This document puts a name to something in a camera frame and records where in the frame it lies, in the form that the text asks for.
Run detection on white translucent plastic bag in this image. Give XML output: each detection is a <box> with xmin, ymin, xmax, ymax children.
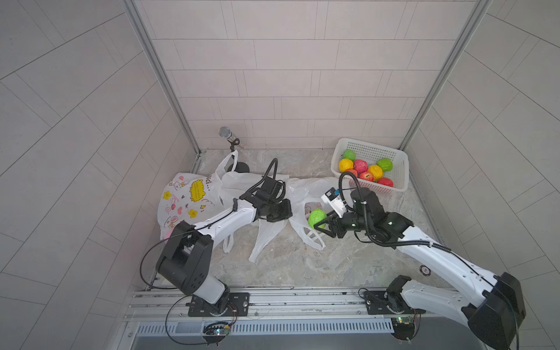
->
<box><xmin>219</xmin><ymin>171</ymin><xmax>288</xmax><ymax>263</ymax></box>

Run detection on bright green apple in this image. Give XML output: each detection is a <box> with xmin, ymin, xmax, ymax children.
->
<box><xmin>308</xmin><ymin>209</ymin><xmax>327</xmax><ymax>228</ymax></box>

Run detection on yellow apple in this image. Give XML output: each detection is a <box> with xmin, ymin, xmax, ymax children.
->
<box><xmin>368</xmin><ymin>165</ymin><xmax>384</xmax><ymax>182</ymax></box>
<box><xmin>338</xmin><ymin>158</ymin><xmax>354</xmax><ymax>173</ymax></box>

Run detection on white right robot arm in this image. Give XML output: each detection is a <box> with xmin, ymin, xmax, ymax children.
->
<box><xmin>311</xmin><ymin>188</ymin><xmax>526</xmax><ymax>349</ymax></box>

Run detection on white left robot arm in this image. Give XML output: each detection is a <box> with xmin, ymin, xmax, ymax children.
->
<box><xmin>155</xmin><ymin>190</ymin><xmax>293</xmax><ymax>314</ymax></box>

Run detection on red apple in basket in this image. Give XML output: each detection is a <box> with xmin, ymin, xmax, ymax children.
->
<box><xmin>377</xmin><ymin>178</ymin><xmax>395</xmax><ymax>188</ymax></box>

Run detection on red apple with highlight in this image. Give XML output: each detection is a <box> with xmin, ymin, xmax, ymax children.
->
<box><xmin>360</xmin><ymin>171</ymin><xmax>375</xmax><ymax>182</ymax></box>

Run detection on magenta pink apple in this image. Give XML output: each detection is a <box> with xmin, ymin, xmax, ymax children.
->
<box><xmin>354</xmin><ymin>159</ymin><xmax>369</xmax><ymax>174</ymax></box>

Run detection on cartoon printed plastic bag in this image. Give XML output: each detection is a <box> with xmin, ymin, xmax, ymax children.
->
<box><xmin>157</xmin><ymin>151</ymin><xmax>239</xmax><ymax>239</ymax></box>

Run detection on white perforated plastic basket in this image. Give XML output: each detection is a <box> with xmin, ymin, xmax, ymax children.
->
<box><xmin>331</xmin><ymin>138</ymin><xmax>409</xmax><ymax>194</ymax></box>

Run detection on silver microphone on black stand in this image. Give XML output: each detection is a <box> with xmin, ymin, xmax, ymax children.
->
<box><xmin>219</xmin><ymin>126</ymin><xmax>250</xmax><ymax>173</ymax></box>

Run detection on left green circuit board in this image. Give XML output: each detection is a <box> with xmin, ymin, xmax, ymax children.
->
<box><xmin>203</xmin><ymin>322</ymin><xmax>232</xmax><ymax>337</ymax></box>

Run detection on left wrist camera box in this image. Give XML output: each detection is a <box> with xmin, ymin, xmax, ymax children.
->
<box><xmin>259</xmin><ymin>177</ymin><xmax>286</xmax><ymax>202</ymax></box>

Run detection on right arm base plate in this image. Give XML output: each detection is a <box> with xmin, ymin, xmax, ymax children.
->
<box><xmin>357</xmin><ymin>275</ymin><xmax>426</xmax><ymax>315</ymax></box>

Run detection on aluminium mounting rail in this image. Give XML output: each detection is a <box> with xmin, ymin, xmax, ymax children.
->
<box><xmin>125</xmin><ymin>282</ymin><xmax>469</xmax><ymax>321</ymax></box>

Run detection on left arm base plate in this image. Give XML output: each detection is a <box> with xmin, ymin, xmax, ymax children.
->
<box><xmin>188</xmin><ymin>293</ymin><xmax>250</xmax><ymax>317</ymax></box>

